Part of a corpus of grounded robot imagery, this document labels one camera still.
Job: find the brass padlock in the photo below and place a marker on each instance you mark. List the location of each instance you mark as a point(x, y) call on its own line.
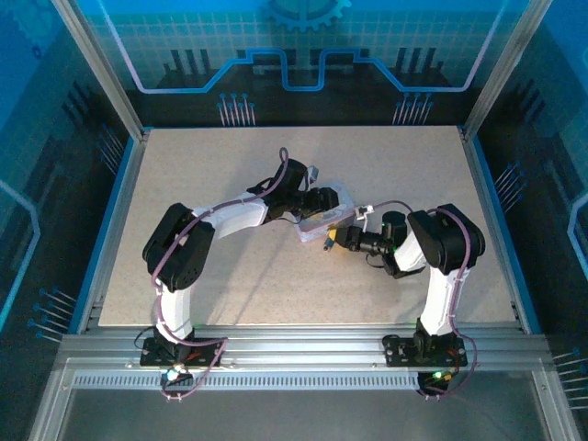
point(330, 239)

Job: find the clear padlock blister package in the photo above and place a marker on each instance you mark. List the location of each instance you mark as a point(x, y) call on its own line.
point(317, 227)

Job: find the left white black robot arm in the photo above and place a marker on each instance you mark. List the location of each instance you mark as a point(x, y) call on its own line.
point(239, 216)

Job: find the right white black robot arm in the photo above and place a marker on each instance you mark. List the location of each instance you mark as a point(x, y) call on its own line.
point(441, 285)

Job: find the right base connector cluster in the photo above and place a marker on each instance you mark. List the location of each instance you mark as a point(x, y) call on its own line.
point(436, 376)

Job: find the base connector cluster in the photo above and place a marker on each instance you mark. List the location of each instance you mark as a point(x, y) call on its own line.
point(173, 374)
point(436, 376)

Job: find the left base connector cluster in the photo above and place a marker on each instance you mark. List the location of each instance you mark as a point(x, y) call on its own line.
point(173, 374)

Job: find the aluminium front frame rail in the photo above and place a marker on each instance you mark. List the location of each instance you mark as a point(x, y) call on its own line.
point(298, 344)

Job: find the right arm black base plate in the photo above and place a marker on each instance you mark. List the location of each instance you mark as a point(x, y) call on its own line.
point(397, 351)

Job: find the aluminium table side rail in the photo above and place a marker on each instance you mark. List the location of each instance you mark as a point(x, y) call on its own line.
point(496, 206)
point(115, 220)

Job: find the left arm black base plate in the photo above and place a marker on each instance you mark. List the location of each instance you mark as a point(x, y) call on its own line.
point(206, 351)

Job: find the aluminium frame post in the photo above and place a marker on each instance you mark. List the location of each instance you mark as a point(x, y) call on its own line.
point(98, 69)
point(505, 64)

